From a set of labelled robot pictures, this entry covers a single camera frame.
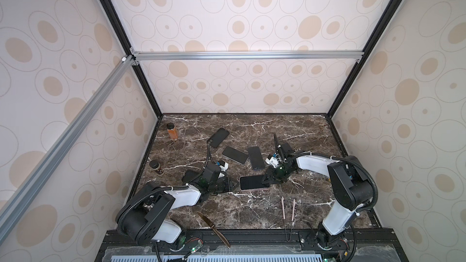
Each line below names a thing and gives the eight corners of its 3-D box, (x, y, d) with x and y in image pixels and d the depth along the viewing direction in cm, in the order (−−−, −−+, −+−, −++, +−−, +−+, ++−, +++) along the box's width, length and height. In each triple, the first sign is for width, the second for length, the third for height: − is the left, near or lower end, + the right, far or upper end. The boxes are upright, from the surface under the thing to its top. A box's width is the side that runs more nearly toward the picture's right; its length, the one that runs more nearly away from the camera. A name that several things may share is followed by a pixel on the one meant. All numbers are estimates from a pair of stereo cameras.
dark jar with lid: (155, 176, 94) (148, 166, 87) (157, 169, 97) (150, 159, 89) (163, 176, 94) (156, 166, 87) (165, 169, 97) (159, 159, 89)
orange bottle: (169, 139, 109) (165, 130, 103) (171, 132, 113) (167, 122, 106) (177, 139, 109) (173, 130, 103) (179, 132, 113) (175, 122, 106)
